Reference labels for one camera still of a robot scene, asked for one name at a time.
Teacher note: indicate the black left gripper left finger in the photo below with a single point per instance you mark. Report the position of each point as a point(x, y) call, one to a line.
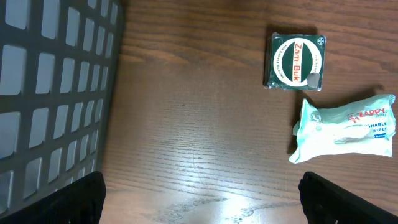
point(79, 202)

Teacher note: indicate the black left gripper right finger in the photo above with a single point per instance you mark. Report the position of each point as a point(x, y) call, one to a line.
point(325, 202)

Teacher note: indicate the mint green wipes pack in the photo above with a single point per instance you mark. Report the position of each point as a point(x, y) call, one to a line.
point(363, 127)

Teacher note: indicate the green Zam-Buk tin box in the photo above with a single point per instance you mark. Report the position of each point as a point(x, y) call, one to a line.
point(294, 62)

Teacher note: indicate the grey plastic mesh basket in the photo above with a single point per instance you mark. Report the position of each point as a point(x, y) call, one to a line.
point(58, 65)

